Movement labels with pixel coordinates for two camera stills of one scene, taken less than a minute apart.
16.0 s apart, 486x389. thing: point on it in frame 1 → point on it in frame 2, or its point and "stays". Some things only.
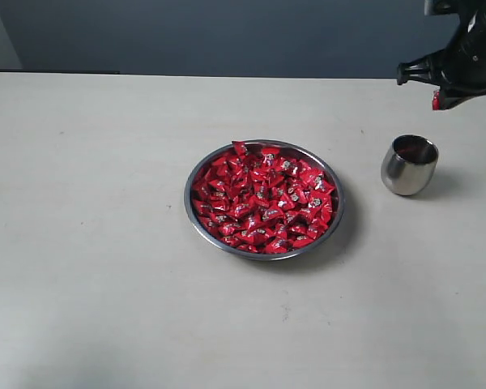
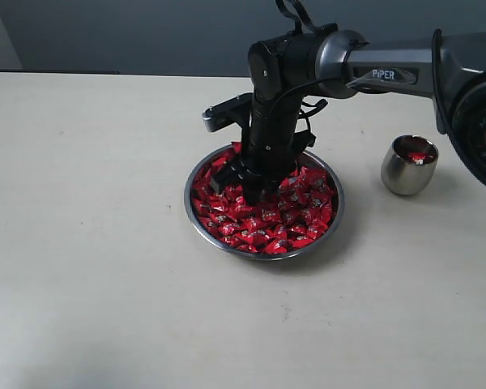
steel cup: x=408 y=164 stays
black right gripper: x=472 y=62 → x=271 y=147
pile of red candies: x=262 y=200 stays
